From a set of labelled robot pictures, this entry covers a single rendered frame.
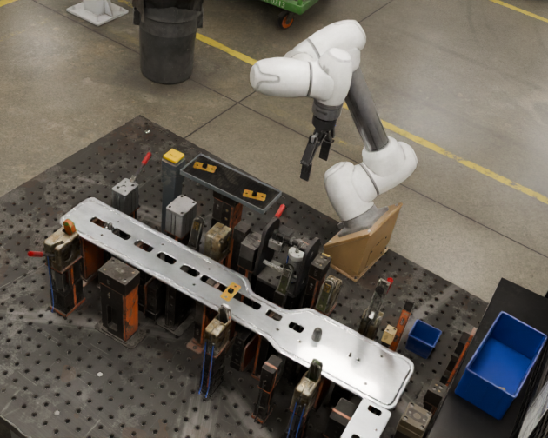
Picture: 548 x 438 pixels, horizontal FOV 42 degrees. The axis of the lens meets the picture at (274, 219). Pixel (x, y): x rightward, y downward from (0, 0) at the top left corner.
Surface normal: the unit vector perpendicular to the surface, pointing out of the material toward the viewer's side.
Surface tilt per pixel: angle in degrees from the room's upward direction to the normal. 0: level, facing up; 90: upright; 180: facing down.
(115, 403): 0
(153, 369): 0
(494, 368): 0
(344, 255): 90
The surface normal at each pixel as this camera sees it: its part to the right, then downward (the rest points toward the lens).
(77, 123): 0.13, -0.74
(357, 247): -0.60, 0.48
